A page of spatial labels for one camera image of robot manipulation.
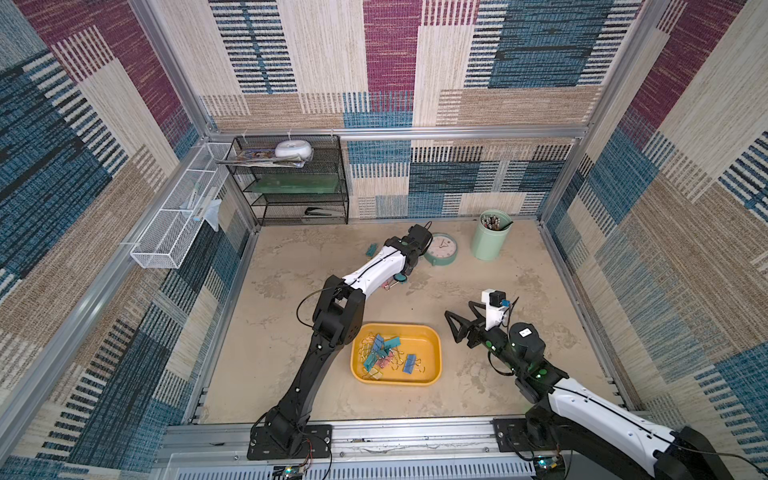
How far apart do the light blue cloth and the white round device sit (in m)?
0.22

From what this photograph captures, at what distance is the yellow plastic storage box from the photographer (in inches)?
32.4

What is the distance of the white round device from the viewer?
0.89 metres
